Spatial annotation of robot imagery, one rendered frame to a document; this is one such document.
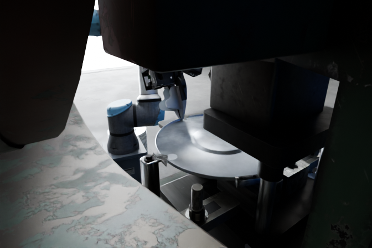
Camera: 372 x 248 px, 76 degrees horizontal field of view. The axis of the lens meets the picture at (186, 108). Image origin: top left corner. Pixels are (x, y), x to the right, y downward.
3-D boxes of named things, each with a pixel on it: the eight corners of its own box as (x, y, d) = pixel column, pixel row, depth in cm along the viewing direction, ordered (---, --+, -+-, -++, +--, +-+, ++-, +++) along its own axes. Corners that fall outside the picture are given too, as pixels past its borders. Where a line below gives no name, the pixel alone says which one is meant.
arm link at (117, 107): (109, 124, 118) (106, 98, 113) (137, 122, 121) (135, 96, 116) (107, 135, 107) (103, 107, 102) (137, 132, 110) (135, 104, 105)
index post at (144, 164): (141, 196, 48) (138, 154, 44) (155, 190, 49) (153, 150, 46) (148, 205, 46) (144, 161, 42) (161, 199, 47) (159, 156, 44)
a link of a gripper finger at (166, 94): (161, 124, 65) (153, 91, 65) (179, 119, 68) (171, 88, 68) (166, 124, 62) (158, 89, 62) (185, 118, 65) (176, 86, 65)
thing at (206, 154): (134, 132, 58) (134, 129, 57) (223, 108, 73) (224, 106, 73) (212, 205, 35) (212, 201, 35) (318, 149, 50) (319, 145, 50)
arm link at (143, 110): (134, 125, 119) (126, 11, 113) (164, 123, 122) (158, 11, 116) (134, 130, 107) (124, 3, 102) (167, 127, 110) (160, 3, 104)
